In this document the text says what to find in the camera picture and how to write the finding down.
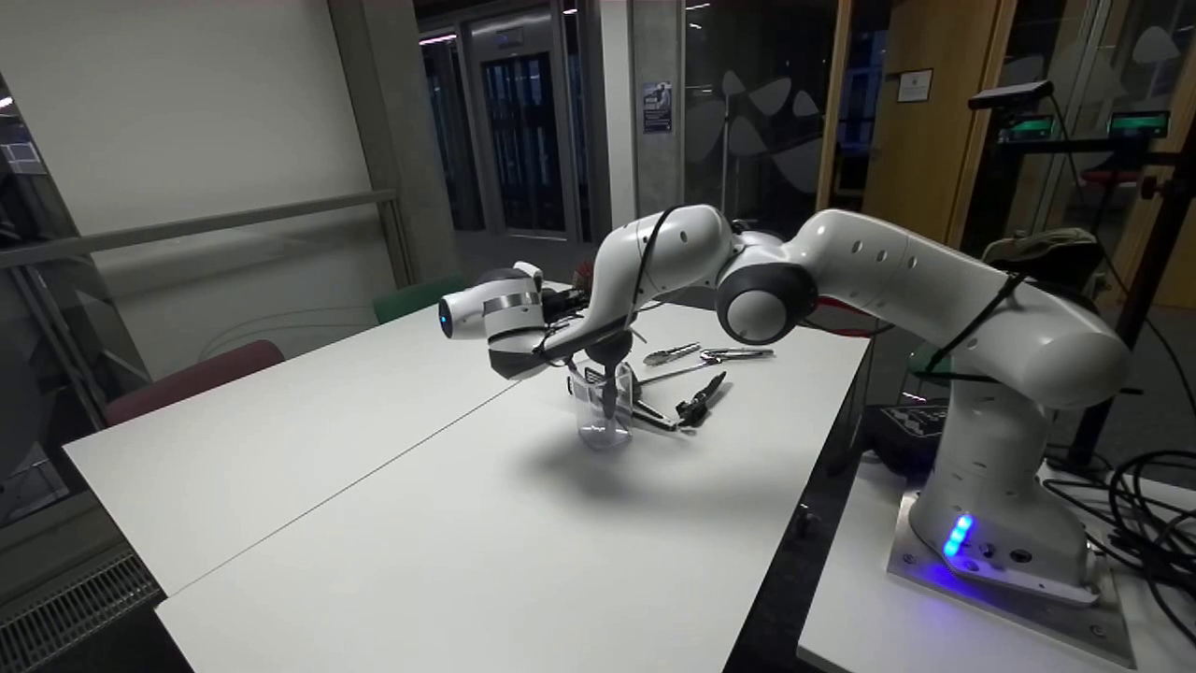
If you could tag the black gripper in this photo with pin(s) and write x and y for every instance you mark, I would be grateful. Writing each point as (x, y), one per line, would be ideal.
(563, 303)

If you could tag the robot base table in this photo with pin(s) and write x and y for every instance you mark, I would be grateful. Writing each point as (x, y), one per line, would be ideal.
(867, 619)

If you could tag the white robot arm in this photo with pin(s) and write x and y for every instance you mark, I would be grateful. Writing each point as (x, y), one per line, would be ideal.
(1013, 358)

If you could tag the clear plastic cup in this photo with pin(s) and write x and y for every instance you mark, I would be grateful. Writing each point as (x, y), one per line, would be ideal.
(603, 433)

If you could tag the silver tongs near cup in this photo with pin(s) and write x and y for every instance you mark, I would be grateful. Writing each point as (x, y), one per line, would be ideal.
(693, 358)

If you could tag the black ladle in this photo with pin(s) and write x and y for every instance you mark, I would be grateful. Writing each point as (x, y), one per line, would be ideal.
(609, 354)

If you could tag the far green chair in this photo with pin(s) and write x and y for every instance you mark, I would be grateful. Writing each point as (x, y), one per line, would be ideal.
(417, 297)

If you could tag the black red utensil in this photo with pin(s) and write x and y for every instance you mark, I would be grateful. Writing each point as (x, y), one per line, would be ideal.
(695, 409)

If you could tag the dark red chair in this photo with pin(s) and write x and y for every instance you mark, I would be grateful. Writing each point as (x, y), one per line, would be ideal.
(192, 379)

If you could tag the black control box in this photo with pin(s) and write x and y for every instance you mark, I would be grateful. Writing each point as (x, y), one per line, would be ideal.
(907, 435)

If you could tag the metal handrail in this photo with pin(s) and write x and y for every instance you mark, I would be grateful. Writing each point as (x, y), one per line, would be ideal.
(181, 231)

